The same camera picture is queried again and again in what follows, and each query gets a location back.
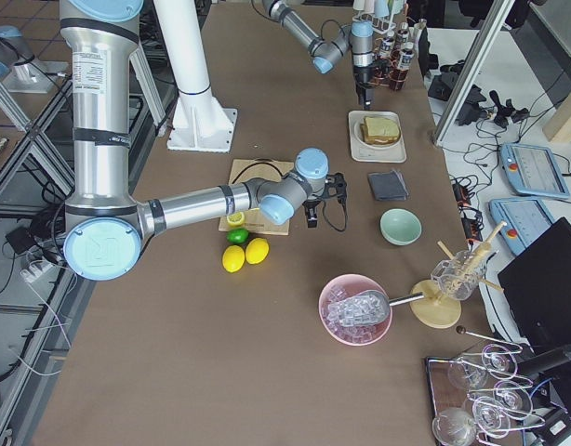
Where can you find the aluminium frame post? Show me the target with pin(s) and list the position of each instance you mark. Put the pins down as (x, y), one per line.
(495, 19)

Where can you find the green lime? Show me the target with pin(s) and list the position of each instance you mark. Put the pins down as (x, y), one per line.
(238, 235)

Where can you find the steel ice scoop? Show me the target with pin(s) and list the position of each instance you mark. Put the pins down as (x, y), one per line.
(367, 308)

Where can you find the mint green bowl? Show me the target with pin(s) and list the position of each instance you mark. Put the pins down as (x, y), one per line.
(400, 227)

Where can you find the copper wire bottle rack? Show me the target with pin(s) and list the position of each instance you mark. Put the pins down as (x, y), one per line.
(394, 56)

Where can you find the cream rabbit tray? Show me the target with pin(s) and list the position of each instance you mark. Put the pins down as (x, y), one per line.
(394, 153)

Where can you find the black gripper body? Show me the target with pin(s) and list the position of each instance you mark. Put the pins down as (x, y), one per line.
(311, 204)
(362, 77)

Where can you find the wooden cutting board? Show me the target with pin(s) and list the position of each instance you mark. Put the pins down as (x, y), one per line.
(244, 169)

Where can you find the tea bottle white cap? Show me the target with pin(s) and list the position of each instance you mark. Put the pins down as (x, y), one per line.
(386, 47)

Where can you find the grey folded cloth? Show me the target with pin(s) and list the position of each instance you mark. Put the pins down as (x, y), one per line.
(389, 186)

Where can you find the wooden mug tree stand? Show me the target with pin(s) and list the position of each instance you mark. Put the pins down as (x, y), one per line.
(445, 313)

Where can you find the black monitor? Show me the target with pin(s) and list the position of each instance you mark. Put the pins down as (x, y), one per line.
(537, 286)

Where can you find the blue teach pendant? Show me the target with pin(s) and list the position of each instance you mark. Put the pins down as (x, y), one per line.
(532, 170)
(526, 217)

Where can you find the bread slice under egg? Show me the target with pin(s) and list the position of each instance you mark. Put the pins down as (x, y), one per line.
(377, 140)

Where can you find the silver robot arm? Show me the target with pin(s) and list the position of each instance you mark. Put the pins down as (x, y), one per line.
(106, 228)
(356, 38)

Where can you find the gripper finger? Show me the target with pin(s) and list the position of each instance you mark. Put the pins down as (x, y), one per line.
(364, 97)
(311, 216)

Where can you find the yellow whole lemon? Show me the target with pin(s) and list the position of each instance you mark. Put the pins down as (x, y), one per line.
(233, 258)
(256, 251)

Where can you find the halved lemon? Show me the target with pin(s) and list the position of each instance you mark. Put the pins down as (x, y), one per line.
(236, 219)

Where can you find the pink bowl of ice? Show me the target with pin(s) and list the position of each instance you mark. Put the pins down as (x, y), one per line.
(340, 288)

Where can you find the wine glass tray rack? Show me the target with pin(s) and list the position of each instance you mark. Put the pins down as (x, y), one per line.
(480, 396)

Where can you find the bread slice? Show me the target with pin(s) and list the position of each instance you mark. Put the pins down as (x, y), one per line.
(377, 140)
(381, 127)

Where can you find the glass mug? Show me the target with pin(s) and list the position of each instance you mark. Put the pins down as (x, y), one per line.
(458, 277)

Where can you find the white wire cup rack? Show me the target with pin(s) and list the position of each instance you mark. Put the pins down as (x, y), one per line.
(379, 13)

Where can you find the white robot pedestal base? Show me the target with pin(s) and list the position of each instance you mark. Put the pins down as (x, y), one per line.
(199, 123)

